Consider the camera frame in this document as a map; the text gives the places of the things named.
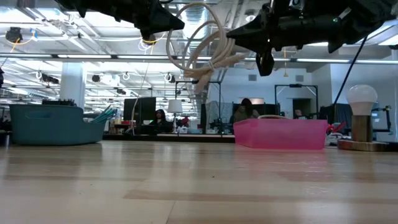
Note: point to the pink translucent plastic bin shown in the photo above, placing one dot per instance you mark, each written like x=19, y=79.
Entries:
x=280, y=133

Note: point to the light bulb lamp wooden base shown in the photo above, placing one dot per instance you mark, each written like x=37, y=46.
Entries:
x=361, y=99

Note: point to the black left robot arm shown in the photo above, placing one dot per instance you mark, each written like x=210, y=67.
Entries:
x=66, y=2

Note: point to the black background monitor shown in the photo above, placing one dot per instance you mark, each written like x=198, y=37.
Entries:
x=140, y=109

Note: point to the teal plastic bin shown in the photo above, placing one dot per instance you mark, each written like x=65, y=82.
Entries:
x=53, y=127

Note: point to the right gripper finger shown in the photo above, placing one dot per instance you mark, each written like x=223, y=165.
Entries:
x=265, y=62
x=258, y=28

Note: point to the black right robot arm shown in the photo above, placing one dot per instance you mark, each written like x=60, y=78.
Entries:
x=367, y=18

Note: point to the white shade table lamp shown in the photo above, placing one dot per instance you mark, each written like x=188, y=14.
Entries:
x=175, y=106

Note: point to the black aluminium table frame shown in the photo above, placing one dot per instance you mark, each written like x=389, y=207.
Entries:
x=171, y=138

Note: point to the black background rig frame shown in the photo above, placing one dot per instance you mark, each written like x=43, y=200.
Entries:
x=199, y=81
x=295, y=85

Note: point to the person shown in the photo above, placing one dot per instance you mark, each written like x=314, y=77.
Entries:
x=298, y=113
x=245, y=112
x=161, y=119

